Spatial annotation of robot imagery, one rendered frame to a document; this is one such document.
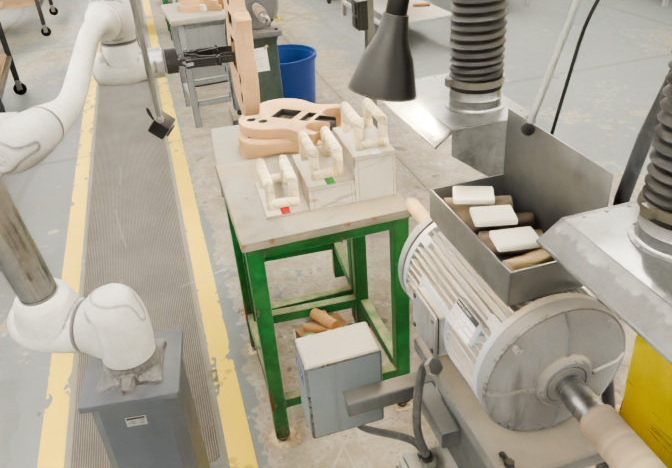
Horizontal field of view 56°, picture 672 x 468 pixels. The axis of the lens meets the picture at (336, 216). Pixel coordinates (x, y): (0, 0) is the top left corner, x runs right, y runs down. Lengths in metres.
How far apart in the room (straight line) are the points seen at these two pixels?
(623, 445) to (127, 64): 1.58
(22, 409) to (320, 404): 1.98
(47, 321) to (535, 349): 1.32
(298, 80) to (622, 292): 3.88
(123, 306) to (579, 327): 1.21
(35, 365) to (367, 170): 1.91
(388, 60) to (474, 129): 0.20
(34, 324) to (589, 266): 1.47
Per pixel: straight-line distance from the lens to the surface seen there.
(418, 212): 1.43
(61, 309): 1.89
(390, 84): 1.20
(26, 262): 1.80
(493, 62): 1.23
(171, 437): 2.03
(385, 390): 1.32
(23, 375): 3.29
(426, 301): 1.14
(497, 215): 1.07
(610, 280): 0.81
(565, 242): 0.87
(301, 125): 2.54
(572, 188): 1.04
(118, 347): 1.86
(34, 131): 1.53
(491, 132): 1.21
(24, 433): 3.01
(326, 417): 1.36
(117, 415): 1.97
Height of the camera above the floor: 1.99
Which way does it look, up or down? 30 degrees down
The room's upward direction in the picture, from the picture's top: 4 degrees counter-clockwise
